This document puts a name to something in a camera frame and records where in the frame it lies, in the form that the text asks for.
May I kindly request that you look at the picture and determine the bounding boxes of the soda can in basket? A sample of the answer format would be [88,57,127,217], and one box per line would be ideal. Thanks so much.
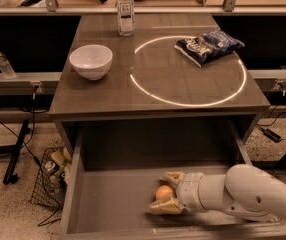
[45,161,59,175]

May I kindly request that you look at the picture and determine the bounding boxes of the black stand leg left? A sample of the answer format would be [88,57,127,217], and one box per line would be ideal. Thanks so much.
[0,120,30,185]

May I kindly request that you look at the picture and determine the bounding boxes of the clear water bottle with label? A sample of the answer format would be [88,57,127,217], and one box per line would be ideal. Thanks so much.
[116,0,135,36]

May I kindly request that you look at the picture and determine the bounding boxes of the grey open drawer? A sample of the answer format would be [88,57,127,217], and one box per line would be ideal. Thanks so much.
[61,118,286,240]

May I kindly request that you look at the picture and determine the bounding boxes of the black cable on floor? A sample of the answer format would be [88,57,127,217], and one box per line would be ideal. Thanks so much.
[0,83,62,228]

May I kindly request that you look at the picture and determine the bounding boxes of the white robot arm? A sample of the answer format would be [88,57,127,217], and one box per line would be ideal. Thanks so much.
[149,164,286,221]

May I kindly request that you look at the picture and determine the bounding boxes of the white bowl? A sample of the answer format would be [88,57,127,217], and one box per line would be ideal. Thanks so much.
[69,44,113,80]

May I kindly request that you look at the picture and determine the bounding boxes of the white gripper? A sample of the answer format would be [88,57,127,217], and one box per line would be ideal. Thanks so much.
[149,171,205,215]

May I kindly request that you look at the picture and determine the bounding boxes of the black wire basket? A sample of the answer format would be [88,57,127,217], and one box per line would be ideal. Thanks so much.
[30,147,66,210]

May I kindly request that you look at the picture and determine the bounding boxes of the black power adapter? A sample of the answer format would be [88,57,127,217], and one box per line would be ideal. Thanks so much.
[263,129,281,143]

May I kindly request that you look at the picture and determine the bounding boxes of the orange fruit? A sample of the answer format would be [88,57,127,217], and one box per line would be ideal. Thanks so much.
[155,185,174,200]

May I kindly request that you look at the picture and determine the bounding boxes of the small water bottle on ledge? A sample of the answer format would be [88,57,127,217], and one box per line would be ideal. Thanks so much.
[0,51,16,79]

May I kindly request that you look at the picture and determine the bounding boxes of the blue chip bag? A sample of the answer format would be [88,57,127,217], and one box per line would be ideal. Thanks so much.
[174,30,245,68]

